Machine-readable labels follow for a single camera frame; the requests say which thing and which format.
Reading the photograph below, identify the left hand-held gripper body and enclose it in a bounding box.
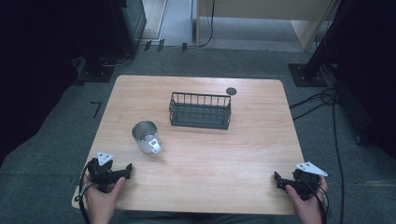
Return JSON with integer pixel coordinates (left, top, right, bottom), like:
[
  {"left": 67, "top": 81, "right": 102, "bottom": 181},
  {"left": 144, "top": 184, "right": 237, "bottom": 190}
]
[{"left": 87, "top": 151, "right": 126, "bottom": 193}]

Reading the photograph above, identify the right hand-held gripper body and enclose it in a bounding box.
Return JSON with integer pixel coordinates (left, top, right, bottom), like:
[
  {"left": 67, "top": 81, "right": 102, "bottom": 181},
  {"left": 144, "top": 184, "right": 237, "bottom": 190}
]
[{"left": 281, "top": 161, "right": 329, "bottom": 201}]

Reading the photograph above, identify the steel cup with handle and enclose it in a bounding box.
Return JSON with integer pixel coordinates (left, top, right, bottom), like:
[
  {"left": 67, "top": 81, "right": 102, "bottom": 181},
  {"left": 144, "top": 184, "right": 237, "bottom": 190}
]
[{"left": 131, "top": 120, "right": 163, "bottom": 155}]

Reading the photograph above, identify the black wire basket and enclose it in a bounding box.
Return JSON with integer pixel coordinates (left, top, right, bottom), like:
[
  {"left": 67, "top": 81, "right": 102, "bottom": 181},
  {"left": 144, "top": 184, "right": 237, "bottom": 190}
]
[{"left": 168, "top": 91, "right": 233, "bottom": 131}]

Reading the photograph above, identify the person's right hand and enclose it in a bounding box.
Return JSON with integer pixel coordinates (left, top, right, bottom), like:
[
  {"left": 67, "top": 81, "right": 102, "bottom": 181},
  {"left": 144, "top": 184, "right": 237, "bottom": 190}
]
[{"left": 285, "top": 175, "right": 330, "bottom": 219}]

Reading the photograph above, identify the person's left hand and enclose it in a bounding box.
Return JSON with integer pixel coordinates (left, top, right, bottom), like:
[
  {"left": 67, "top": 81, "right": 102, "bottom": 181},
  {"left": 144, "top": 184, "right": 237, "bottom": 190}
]
[{"left": 83, "top": 175, "right": 126, "bottom": 217}]

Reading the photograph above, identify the black angled floor tape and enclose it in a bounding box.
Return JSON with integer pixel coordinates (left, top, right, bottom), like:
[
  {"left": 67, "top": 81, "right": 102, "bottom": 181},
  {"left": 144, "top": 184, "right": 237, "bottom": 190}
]
[{"left": 90, "top": 101, "right": 103, "bottom": 119}]

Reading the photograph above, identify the dark stand with flat base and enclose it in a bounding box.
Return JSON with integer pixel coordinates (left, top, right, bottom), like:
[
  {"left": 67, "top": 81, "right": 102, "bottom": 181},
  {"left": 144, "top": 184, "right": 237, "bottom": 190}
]
[{"left": 76, "top": 46, "right": 116, "bottom": 84}]

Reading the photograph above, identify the dark curtain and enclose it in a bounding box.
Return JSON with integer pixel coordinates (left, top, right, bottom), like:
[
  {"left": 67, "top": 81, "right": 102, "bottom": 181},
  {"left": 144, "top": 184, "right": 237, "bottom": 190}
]
[
  {"left": 335, "top": 0, "right": 396, "bottom": 160},
  {"left": 0, "top": 0, "right": 113, "bottom": 166}
]

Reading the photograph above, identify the dark equipment cabinet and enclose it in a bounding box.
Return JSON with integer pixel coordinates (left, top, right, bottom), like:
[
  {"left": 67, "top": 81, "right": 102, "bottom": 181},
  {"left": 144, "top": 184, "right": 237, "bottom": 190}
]
[{"left": 106, "top": 0, "right": 148, "bottom": 59}]

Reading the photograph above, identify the light wooden desk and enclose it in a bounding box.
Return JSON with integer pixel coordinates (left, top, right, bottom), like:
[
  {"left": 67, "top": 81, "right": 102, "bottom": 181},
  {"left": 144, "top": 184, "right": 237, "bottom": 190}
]
[{"left": 195, "top": 0, "right": 340, "bottom": 52}]

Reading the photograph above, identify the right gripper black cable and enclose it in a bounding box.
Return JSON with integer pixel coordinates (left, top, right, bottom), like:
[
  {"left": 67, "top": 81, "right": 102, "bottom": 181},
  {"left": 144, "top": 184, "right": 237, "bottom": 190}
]
[{"left": 312, "top": 183, "right": 331, "bottom": 224}]

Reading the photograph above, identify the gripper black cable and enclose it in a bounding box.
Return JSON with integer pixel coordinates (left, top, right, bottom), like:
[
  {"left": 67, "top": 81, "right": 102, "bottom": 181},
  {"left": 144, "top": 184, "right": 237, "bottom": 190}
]
[
  {"left": 312, "top": 183, "right": 331, "bottom": 224},
  {"left": 78, "top": 163, "right": 94, "bottom": 224}
]

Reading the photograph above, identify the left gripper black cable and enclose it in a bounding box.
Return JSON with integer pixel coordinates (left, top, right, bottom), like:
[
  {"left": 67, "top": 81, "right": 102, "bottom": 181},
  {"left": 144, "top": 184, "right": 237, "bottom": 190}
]
[{"left": 78, "top": 163, "right": 94, "bottom": 224}]

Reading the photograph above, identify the long black floor cable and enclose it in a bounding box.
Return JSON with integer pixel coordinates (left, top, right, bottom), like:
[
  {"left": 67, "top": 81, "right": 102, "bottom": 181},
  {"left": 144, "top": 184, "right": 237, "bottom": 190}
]
[{"left": 331, "top": 101, "right": 346, "bottom": 224}]

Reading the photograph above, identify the black floor cable bundle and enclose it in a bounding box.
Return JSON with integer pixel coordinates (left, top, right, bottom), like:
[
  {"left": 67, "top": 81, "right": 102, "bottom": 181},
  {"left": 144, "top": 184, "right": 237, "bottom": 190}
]
[{"left": 289, "top": 87, "right": 339, "bottom": 121}]

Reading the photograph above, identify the black stand with base plate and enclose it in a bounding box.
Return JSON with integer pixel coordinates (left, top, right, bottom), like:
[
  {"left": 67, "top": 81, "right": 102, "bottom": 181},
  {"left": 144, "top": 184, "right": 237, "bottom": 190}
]
[{"left": 288, "top": 0, "right": 353, "bottom": 88}]

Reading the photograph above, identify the black hanging cable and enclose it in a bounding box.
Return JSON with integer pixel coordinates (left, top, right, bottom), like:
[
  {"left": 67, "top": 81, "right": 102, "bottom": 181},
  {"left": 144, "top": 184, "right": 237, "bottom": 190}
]
[{"left": 197, "top": 0, "right": 217, "bottom": 49}]

